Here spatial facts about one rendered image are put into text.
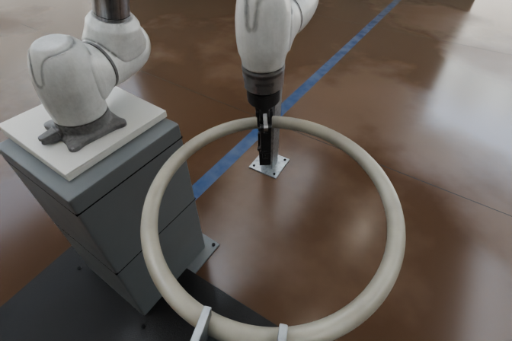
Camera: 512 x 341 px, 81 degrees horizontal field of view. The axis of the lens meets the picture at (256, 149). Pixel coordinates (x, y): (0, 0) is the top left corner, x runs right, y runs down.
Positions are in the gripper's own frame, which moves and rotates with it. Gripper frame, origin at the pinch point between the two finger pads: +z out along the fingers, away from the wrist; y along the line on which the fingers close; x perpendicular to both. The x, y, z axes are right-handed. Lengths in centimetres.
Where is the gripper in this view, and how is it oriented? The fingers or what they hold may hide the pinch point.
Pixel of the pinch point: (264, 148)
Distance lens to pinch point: 81.1
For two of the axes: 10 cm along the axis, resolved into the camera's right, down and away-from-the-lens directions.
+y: 0.6, 7.2, -6.9
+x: 10.0, -0.6, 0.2
